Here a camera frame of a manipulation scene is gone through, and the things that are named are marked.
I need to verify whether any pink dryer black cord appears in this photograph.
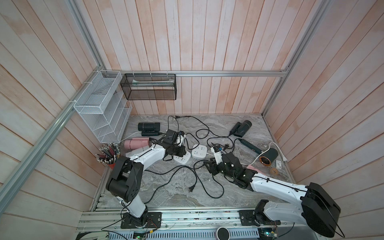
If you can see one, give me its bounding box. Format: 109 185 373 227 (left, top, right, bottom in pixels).
193 159 226 199

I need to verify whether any far white power strip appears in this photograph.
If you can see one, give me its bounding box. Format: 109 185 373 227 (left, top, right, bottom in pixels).
191 144 208 160

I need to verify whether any black folded hair dryer left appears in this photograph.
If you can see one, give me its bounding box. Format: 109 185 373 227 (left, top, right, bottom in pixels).
138 122 161 137

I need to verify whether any far black plug cord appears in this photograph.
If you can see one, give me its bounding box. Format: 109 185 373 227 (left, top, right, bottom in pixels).
174 115 238 151

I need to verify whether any dark green hair dryer copper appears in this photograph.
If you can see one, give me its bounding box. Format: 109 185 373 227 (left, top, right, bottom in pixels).
240 139 279 167

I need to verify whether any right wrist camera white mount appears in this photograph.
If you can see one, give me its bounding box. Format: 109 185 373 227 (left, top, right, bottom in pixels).
211 146 223 165

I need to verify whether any near white power strip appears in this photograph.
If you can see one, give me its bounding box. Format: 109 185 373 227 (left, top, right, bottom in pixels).
173 151 191 165

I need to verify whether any red cup of pencils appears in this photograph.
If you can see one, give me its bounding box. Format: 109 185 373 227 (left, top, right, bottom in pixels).
96 143 121 169

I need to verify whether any dark green folded hair dryer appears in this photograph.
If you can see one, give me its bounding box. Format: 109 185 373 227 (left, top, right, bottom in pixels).
230 120 252 138

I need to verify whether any pink hair dryer left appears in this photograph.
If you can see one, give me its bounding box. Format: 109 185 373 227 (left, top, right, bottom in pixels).
124 137 150 151

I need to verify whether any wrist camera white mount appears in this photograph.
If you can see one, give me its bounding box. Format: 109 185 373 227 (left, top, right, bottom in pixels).
163 130 186 146
211 146 223 165

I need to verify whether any black cord with plug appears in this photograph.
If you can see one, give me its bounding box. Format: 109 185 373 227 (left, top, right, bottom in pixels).
143 131 199 205

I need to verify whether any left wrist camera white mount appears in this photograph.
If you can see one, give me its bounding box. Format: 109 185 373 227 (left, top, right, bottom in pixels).
163 130 186 146

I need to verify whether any black mesh wall basket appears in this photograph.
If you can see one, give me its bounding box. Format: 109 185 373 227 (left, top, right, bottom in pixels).
120 73 177 101

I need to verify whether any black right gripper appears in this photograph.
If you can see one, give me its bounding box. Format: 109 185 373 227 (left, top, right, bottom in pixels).
203 157 236 182

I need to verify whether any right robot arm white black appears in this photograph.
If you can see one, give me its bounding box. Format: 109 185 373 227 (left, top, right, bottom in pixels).
204 153 345 238

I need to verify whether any white power strip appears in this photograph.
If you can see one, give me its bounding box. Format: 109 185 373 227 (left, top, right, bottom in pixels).
191 144 208 160
173 151 191 165

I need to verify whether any pink folded hair dryer right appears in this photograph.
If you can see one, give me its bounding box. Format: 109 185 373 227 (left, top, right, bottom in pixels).
246 165 260 172

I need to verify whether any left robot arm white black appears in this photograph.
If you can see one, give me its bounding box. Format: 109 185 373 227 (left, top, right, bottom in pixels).
106 141 186 219

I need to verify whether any white wire shelf rack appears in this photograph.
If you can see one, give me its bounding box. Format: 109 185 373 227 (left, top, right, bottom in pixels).
74 71 132 144

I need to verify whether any white folded hair dryer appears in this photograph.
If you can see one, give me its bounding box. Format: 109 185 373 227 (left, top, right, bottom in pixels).
126 148 145 158

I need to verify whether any black round sensor puck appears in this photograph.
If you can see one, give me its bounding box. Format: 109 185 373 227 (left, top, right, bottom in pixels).
215 227 230 240

